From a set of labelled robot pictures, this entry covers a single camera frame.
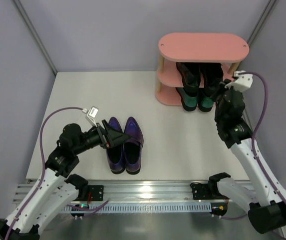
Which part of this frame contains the green metallic shoe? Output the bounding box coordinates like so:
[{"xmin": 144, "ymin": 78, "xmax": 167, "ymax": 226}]
[
  {"xmin": 176, "ymin": 87, "xmax": 198, "ymax": 112},
  {"xmin": 198, "ymin": 92, "xmax": 214, "ymax": 113}
]

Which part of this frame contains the black glossy shoe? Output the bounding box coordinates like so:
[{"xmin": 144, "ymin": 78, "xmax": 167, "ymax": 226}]
[
  {"xmin": 200, "ymin": 62, "xmax": 224, "ymax": 97},
  {"xmin": 176, "ymin": 62, "xmax": 201, "ymax": 97}
]

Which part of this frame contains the purple shoe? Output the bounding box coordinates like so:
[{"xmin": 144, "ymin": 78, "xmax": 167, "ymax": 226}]
[
  {"xmin": 106, "ymin": 117, "xmax": 125, "ymax": 175},
  {"xmin": 123, "ymin": 116, "xmax": 144, "ymax": 175}
]

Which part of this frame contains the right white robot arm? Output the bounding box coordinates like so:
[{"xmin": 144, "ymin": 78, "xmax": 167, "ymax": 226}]
[{"xmin": 209, "ymin": 79, "xmax": 286, "ymax": 234}]

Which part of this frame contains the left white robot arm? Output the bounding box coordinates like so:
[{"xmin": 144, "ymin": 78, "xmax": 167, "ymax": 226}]
[{"xmin": 0, "ymin": 120, "xmax": 130, "ymax": 240}]

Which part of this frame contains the pink three-tier shoe shelf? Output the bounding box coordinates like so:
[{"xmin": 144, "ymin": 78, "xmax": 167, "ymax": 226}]
[{"xmin": 155, "ymin": 32, "xmax": 250, "ymax": 106}]

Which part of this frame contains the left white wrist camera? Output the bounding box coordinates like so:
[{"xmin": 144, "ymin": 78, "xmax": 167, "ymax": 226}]
[{"xmin": 82, "ymin": 106, "xmax": 99, "ymax": 127}]

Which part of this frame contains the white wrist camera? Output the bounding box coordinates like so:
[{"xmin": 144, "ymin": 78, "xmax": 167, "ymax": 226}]
[
  {"xmin": 82, "ymin": 106, "xmax": 99, "ymax": 127},
  {"xmin": 226, "ymin": 70, "xmax": 253, "ymax": 92}
]

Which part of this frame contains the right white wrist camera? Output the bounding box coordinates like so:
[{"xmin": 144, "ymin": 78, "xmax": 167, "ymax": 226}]
[{"xmin": 226, "ymin": 70, "xmax": 253, "ymax": 92}]

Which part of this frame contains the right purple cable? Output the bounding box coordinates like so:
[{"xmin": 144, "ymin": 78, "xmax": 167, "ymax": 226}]
[{"xmin": 211, "ymin": 71, "xmax": 286, "ymax": 240}]

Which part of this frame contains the purple cable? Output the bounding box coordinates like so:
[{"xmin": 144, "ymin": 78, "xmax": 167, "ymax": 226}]
[
  {"xmin": 211, "ymin": 71, "xmax": 286, "ymax": 240},
  {"xmin": 4, "ymin": 106, "xmax": 111, "ymax": 240}
]

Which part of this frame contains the aluminium mounting rail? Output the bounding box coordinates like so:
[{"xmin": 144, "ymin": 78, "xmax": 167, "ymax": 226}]
[{"xmin": 13, "ymin": 180, "xmax": 224, "ymax": 204}]

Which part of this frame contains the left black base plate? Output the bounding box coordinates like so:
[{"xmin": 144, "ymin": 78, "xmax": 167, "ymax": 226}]
[{"xmin": 76, "ymin": 185, "xmax": 104, "ymax": 202}]

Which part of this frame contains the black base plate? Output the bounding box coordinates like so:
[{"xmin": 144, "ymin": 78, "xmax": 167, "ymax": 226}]
[
  {"xmin": 76, "ymin": 185, "xmax": 104, "ymax": 202},
  {"xmin": 190, "ymin": 182, "xmax": 218, "ymax": 200}
]

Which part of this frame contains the slotted grey cable duct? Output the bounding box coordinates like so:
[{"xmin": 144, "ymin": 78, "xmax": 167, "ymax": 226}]
[{"xmin": 57, "ymin": 202, "xmax": 212, "ymax": 214}]

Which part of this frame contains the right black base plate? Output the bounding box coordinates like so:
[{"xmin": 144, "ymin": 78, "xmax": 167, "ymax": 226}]
[{"xmin": 190, "ymin": 182, "xmax": 218, "ymax": 200}]

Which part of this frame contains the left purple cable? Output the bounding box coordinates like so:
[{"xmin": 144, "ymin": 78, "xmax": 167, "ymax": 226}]
[{"xmin": 4, "ymin": 106, "xmax": 111, "ymax": 240}]

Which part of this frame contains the right aluminium frame post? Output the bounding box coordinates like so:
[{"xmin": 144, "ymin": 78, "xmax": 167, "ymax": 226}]
[{"xmin": 247, "ymin": 0, "xmax": 279, "ymax": 48}]

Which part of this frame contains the aluminium frame post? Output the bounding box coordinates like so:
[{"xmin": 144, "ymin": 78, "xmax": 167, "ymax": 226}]
[
  {"xmin": 11, "ymin": 0, "xmax": 58, "ymax": 76},
  {"xmin": 247, "ymin": 0, "xmax": 279, "ymax": 48}
]

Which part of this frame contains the left aluminium frame post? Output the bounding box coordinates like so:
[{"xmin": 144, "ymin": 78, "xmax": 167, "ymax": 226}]
[{"xmin": 11, "ymin": 0, "xmax": 58, "ymax": 76}]

